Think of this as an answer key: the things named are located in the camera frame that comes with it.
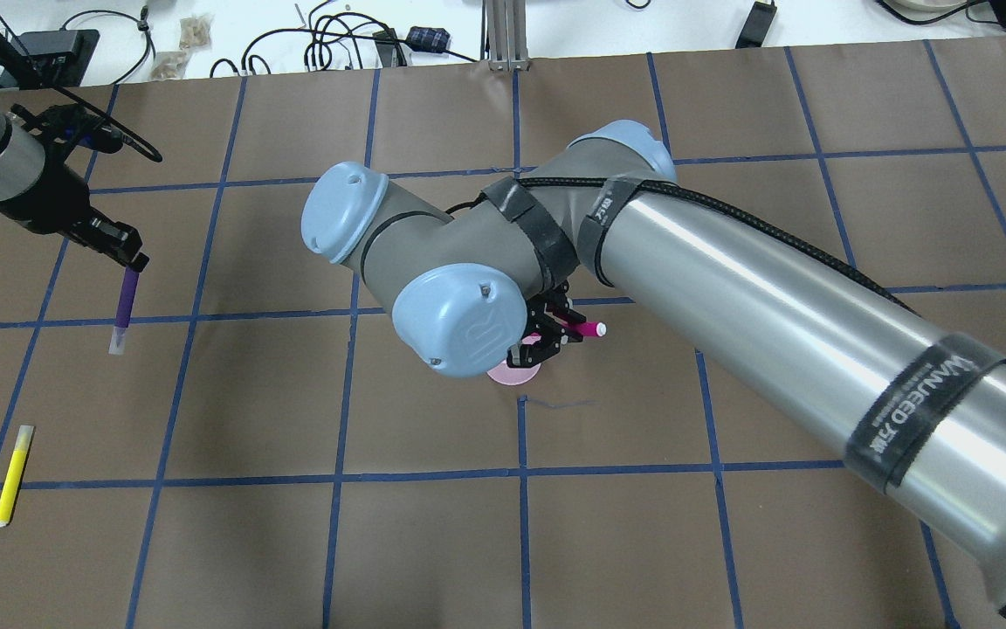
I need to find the aluminium frame post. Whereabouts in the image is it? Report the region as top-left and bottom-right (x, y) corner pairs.
(480, 0), (531, 72)

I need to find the purple marker pen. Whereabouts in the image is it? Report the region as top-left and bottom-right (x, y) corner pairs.
(108, 267), (140, 356)

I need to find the pink mesh cup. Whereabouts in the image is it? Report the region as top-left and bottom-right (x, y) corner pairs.
(486, 361), (541, 386)

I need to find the black power adapter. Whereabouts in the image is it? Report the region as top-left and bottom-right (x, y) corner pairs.
(734, 1), (777, 49)

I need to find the yellow marker pen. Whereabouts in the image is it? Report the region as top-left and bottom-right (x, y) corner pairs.
(0, 425), (35, 529)

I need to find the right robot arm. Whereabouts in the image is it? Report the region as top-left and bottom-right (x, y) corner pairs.
(300, 120), (1006, 618)

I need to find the pink marker pen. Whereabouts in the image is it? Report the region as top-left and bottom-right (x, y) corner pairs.
(522, 321), (607, 343)

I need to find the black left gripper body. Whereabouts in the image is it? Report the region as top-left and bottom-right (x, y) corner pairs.
(0, 161), (104, 250)

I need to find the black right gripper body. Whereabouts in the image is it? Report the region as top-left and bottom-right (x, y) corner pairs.
(524, 281), (570, 334)

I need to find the small blue device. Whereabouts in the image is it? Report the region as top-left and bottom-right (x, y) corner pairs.
(404, 25), (451, 53)

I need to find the black camera stand base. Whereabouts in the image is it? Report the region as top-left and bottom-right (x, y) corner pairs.
(11, 29), (100, 87)

